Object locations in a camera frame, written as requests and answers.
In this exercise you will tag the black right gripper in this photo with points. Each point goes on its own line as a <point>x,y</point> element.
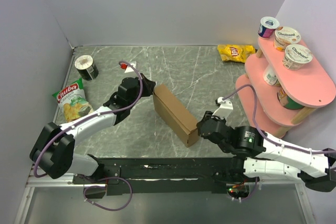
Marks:
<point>208,115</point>

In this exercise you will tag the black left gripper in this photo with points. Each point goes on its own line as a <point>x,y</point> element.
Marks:
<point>148,85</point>

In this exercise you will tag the brown cardboard box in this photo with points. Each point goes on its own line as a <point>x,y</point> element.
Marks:
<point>175,115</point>

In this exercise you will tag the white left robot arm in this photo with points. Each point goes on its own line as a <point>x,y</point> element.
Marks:
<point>53,151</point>

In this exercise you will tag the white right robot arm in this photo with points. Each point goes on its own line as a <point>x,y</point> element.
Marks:
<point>258,154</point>

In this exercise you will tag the black can white lid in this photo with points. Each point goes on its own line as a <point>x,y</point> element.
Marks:
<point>86,67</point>

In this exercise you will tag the pink three-tier shelf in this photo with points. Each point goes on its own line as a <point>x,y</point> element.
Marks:
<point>309,86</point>

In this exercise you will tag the white cup middle shelf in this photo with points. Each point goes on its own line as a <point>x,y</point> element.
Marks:
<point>270,77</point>

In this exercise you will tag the green can lower shelf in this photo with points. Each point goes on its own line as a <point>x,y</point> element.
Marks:
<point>287,102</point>

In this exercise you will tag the green Chuba chips bag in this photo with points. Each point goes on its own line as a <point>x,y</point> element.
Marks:
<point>72,101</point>

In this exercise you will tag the yellow Lays chips bag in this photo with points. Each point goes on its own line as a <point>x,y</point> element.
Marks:
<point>235,53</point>

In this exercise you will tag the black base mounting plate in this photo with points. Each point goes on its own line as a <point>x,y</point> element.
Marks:
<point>169,175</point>

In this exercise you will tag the Chobani yogurt cup front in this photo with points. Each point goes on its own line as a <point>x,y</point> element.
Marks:
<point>296,56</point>

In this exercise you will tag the chobani yogurt cup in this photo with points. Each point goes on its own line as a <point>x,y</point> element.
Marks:
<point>285,36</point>
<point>296,56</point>

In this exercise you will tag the Chobani yogurt cup rear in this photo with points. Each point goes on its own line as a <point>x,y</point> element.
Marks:
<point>285,36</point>

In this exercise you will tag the purple white yogurt cup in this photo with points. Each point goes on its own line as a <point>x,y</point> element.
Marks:
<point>267,27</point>

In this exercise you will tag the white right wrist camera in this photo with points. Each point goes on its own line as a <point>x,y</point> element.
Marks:
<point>224,108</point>

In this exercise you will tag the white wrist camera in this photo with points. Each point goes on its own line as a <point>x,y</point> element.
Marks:
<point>127,69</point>
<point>224,108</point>

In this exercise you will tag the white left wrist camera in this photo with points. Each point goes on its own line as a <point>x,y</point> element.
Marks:
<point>127,69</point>

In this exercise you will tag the aluminium rail frame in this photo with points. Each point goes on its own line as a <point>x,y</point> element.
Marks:
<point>60,201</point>

